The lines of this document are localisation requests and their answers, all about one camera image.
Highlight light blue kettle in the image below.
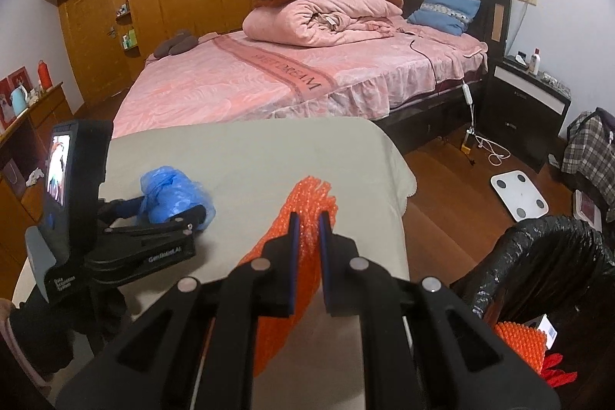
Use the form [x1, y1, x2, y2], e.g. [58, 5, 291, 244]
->
[10, 84, 30, 118]

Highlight large orange bubble wrap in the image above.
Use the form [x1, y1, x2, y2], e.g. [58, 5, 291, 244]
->
[235, 174, 339, 379]

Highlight purple cloth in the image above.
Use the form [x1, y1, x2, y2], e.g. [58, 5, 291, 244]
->
[593, 106, 615, 132]

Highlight wooden sideboard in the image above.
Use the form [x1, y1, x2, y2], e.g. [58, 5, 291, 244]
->
[0, 82, 73, 242]

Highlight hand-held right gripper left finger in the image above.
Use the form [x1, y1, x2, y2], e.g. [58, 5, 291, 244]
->
[58, 211, 299, 410]

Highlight white scale with red top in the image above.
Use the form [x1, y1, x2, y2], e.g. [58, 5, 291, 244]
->
[572, 189, 603, 229]

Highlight person's left forearm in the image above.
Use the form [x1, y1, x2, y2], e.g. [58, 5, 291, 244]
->
[0, 290, 128, 392]

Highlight plaid cloth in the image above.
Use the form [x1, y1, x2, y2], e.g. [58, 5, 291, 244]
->
[562, 110, 615, 209]

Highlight blue plastic bag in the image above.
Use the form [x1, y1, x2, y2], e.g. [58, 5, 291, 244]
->
[139, 163, 214, 231]

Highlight dark nightstand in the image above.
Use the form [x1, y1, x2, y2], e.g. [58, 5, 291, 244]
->
[480, 55, 572, 173]

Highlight folded pink quilt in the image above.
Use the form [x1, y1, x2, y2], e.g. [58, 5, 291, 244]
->
[241, 0, 404, 48]

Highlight bed with pink sheet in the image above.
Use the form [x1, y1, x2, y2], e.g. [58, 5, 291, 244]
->
[113, 23, 488, 154]

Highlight white bathroom scale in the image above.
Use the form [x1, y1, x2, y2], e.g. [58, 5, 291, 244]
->
[490, 170, 550, 222]

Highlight beige cloth-covered table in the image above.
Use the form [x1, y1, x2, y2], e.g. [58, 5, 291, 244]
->
[12, 117, 418, 410]

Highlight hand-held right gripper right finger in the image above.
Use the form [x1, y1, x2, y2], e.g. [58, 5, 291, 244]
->
[319, 211, 560, 410]

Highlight red photo frame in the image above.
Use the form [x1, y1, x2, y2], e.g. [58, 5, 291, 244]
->
[0, 78, 17, 134]
[6, 66, 33, 96]

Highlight white cable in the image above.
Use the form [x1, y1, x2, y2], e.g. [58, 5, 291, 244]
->
[473, 134, 512, 166]

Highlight blue pillow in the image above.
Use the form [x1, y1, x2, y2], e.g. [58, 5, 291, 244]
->
[407, 0, 481, 37]

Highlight white cardboard box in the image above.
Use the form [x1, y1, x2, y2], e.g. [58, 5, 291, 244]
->
[531, 314, 560, 350]

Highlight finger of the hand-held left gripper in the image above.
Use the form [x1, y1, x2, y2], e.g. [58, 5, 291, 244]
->
[97, 195, 147, 221]
[103, 204, 216, 242]

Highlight black-lined trash bin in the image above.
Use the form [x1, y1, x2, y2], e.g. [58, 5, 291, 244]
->
[449, 216, 615, 410]

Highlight grey plush slippers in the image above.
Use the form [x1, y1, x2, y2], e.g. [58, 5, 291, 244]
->
[154, 30, 199, 58]

